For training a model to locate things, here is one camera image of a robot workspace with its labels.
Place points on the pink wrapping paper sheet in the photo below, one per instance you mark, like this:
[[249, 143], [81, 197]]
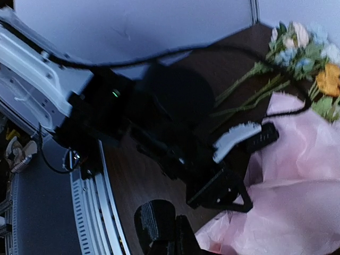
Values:
[[294, 186]]

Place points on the orange fake flower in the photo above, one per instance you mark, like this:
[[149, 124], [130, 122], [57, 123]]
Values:
[[325, 81]]

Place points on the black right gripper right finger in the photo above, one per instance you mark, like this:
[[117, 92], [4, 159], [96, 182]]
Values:
[[185, 240]]

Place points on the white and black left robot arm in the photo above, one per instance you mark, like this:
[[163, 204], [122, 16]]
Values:
[[42, 78]]

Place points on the left aluminium frame post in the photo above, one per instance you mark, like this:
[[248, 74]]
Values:
[[254, 8]]

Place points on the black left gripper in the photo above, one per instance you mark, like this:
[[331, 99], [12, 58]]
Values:
[[160, 112]]

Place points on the aluminium front rail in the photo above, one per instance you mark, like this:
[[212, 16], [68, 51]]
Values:
[[96, 216]]

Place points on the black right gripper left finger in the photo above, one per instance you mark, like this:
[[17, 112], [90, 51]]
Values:
[[161, 247]]

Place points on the pile of fake flowers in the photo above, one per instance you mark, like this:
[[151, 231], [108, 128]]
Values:
[[299, 50]]

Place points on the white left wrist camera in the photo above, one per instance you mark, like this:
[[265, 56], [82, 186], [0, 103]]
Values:
[[232, 137]]

